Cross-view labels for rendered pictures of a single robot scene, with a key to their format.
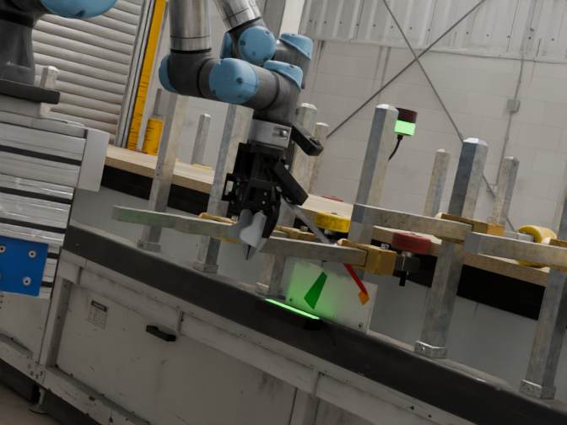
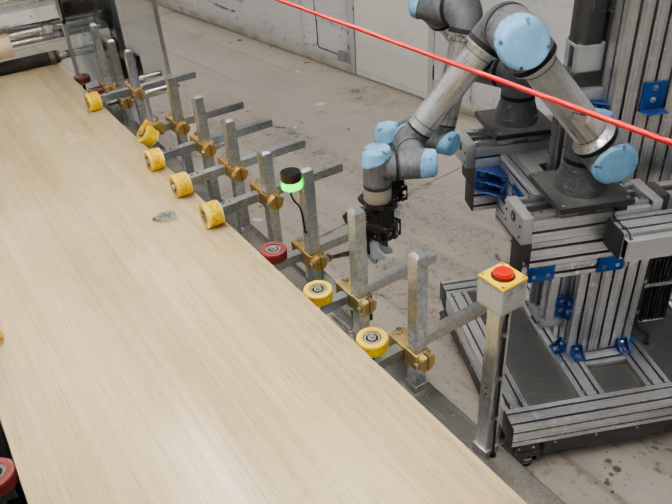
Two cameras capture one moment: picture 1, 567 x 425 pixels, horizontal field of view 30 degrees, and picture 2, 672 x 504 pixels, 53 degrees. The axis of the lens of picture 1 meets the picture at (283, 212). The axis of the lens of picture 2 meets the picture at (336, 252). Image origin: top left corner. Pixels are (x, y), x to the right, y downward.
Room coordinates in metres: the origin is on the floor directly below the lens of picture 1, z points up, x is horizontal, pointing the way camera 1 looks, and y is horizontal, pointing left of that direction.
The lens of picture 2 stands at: (3.86, 0.17, 2.03)
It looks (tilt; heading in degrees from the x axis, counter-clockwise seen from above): 34 degrees down; 189
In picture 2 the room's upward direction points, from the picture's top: 4 degrees counter-clockwise
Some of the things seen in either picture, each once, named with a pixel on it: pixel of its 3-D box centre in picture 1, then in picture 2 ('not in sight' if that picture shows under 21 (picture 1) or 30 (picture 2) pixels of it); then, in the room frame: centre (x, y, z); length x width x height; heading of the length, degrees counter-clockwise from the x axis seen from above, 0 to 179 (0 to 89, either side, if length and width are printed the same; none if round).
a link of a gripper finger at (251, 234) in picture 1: (251, 236); not in sight; (1.93, 0.05, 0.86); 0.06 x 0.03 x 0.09; 130
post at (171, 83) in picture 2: not in sight; (181, 132); (1.42, -0.81, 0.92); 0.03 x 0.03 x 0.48; 40
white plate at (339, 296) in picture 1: (328, 294); (327, 283); (2.19, -0.13, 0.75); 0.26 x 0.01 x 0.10; 40
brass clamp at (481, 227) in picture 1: (466, 231); (266, 195); (1.98, -0.34, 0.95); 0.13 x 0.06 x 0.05; 40
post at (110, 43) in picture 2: not in sight; (121, 88); (0.85, -1.30, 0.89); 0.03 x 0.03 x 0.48; 40
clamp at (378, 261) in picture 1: (364, 256); (308, 254); (2.17, -0.18, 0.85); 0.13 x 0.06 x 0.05; 40
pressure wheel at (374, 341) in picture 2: not in sight; (372, 352); (2.61, 0.05, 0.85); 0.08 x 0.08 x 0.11
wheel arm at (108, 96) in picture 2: not in sight; (145, 86); (0.98, -1.12, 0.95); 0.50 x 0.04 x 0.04; 130
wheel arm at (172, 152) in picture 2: not in sight; (214, 138); (1.55, -0.64, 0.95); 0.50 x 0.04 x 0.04; 130
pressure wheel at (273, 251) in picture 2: (407, 259); (275, 262); (2.23, -0.28, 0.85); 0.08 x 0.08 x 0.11
